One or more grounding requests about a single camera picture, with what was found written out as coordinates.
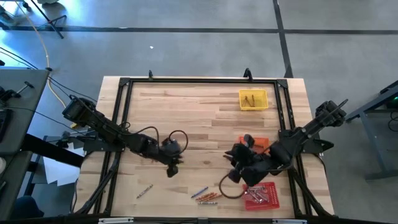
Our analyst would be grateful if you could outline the black left camera cable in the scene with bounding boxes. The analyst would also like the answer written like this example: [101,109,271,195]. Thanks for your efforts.
[124,126,190,154]

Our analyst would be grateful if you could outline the black device green light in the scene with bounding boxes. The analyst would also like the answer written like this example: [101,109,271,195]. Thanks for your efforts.
[379,80,398,110]

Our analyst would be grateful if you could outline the black support beam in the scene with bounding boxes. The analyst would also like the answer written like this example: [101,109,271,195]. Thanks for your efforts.
[21,133,85,169]

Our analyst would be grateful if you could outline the white paper sheet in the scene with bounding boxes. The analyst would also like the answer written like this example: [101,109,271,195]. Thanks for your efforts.
[42,141,85,187]

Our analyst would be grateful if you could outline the black camera cable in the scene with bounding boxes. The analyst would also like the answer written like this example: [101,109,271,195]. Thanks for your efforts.
[124,126,190,154]
[218,173,248,200]

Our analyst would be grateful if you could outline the orange plastic basket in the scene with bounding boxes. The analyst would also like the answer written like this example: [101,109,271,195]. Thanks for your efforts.
[238,136,271,155]

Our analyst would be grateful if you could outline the yellow plastic basket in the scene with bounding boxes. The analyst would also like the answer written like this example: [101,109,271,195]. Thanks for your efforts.
[238,89,269,111]

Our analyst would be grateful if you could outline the red plastic basket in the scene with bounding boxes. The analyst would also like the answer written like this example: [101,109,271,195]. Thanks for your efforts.
[242,182,280,212]

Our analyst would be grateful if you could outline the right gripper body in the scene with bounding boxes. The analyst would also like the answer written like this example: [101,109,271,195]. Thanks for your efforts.
[238,149,274,187]

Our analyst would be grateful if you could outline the white edge bracket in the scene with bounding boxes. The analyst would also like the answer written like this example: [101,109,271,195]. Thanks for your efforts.
[272,218,308,224]
[98,217,134,224]

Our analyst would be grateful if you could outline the black tripod stand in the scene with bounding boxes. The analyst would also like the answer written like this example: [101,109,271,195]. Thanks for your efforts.
[29,0,68,40]

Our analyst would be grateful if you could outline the grey desk frame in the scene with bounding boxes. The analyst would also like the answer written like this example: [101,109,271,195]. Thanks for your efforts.
[345,80,398,181]

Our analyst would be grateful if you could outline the yellow floor cable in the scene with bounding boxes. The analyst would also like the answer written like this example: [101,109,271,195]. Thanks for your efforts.
[12,0,80,129]

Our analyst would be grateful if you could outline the black right camera cable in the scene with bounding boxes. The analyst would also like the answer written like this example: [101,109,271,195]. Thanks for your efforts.
[218,173,248,200]

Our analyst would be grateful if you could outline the person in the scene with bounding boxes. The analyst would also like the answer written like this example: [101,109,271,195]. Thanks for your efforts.
[11,195,45,220]

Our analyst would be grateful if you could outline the grey side table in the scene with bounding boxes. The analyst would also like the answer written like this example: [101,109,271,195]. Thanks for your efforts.
[0,68,50,156]

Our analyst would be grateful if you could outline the black clamp tool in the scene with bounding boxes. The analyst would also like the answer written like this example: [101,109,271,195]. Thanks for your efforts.
[0,80,35,102]

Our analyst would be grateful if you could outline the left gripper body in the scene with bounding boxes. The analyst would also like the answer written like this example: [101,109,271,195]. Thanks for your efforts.
[152,141,175,166]

